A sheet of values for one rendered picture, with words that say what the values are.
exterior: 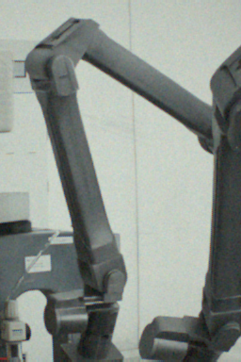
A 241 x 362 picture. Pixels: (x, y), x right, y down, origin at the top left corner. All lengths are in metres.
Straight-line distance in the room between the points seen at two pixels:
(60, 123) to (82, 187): 0.12
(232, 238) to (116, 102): 5.58
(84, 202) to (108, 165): 5.18
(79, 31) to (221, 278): 0.49
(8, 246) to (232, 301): 0.66
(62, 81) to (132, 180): 5.37
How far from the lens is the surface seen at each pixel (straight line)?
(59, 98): 1.84
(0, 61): 1.95
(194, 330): 1.69
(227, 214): 1.54
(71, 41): 1.83
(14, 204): 2.17
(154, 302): 7.31
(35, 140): 6.12
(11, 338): 2.12
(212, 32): 7.63
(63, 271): 2.23
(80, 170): 1.88
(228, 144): 1.47
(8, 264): 2.17
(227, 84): 1.44
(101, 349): 2.00
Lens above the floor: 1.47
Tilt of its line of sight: 3 degrees down
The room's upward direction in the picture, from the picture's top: 1 degrees counter-clockwise
